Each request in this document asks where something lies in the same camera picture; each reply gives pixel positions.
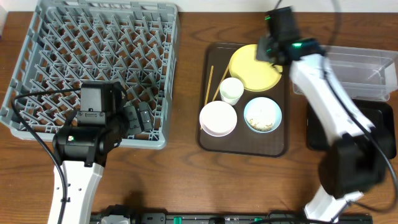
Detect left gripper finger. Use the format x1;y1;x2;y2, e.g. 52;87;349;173
138;102;153;131
124;106;141;136

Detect white cup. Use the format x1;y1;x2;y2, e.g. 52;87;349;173
220;77;244;106

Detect light blue bowl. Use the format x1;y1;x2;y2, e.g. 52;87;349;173
244;97;282;134

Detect rice food scraps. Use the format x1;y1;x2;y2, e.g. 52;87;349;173
249;117;275;132

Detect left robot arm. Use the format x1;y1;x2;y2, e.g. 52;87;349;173
48;81;151;223

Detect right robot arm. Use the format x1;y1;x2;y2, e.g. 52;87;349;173
256;7;397;223

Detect black waste tray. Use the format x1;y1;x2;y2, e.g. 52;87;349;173
307;100;397;159

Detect yellow plate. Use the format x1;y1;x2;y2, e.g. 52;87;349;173
229;44;283;91

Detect right wooden chopstick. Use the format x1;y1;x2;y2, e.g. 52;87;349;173
212;64;229;101

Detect wooden chopstick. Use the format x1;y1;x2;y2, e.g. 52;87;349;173
212;64;229;101
200;65;215;131

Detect left wooden chopstick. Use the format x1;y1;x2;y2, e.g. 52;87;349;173
200;65;215;131

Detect clear plastic bin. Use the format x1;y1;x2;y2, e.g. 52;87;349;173
289;45;397;104

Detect grey plastic dish rack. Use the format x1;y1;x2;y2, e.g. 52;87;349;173
1;1;180;149

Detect brown serving tray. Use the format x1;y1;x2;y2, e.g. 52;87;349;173
197;42;289;157

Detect right black cable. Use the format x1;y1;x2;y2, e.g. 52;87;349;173
273;0;398;214

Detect black cable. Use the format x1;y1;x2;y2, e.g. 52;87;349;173
11;88;82;224
273;0;398;214

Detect left black cable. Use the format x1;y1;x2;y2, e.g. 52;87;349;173
11;88;82;224

